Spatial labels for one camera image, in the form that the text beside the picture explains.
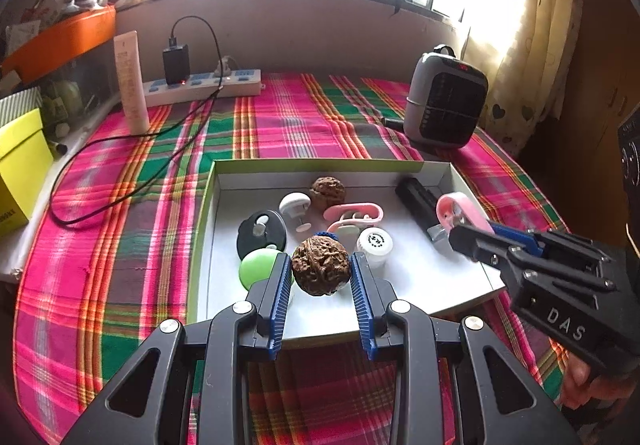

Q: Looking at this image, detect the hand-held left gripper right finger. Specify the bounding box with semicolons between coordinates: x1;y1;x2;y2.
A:
348;252;583;445

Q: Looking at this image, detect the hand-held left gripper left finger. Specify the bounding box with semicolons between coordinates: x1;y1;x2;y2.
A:
60;252;294;445

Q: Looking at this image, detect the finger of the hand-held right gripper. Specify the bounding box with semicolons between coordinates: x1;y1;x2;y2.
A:
448;224;617;298
487;222;626;271

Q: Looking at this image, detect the green round disc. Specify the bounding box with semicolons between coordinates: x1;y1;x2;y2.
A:
238;248;296;293

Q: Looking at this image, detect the brown walnut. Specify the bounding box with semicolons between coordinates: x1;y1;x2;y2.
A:
309;176;346;211
291;235;352;297

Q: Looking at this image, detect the white and green cardboard box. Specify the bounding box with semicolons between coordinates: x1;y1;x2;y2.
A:
189;158;506;351

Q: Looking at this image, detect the white round container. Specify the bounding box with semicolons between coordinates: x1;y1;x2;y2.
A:
356;226;392;272

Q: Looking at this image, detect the black oval disc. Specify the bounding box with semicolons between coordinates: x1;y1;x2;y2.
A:
237;209;288;262

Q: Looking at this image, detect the pink clip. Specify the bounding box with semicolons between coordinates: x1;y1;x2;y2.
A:
320;202;385;237

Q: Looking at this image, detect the white mushroom knob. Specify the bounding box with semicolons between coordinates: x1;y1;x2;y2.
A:
278;192;315;232

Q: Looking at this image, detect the person's right hand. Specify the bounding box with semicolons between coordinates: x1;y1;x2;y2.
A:
562;352;616;401

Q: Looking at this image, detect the grey portable heater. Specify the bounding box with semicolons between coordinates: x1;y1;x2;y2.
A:
402;44;489;150

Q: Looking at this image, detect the cream heart print curtain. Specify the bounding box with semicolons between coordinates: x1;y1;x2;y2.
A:
460;0;586;158

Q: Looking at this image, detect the pink green plaid blanket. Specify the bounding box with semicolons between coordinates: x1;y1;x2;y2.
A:
12;71;573;445

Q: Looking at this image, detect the white power strip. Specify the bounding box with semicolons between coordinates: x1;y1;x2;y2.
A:
142;68;263;107

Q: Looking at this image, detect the black charger adapter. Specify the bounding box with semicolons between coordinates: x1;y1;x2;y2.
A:
162;44;192;86

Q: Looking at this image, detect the cream cosmetic tube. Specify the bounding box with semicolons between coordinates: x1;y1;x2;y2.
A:
113;31;150;135

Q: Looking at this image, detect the yellow cardboard box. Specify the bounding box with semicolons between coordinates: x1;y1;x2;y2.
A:
0;108;55;238

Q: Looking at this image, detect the clear storage container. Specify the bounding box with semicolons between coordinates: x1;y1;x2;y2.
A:
37;45;123;136

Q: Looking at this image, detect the green striped box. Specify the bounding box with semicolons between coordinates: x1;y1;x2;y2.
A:
0;88;45;126

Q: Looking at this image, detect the orange plastic bin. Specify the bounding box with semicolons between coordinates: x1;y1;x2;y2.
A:
0;5;118;83

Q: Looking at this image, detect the black charger cable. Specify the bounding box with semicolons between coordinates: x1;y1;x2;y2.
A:
50;15;223;228

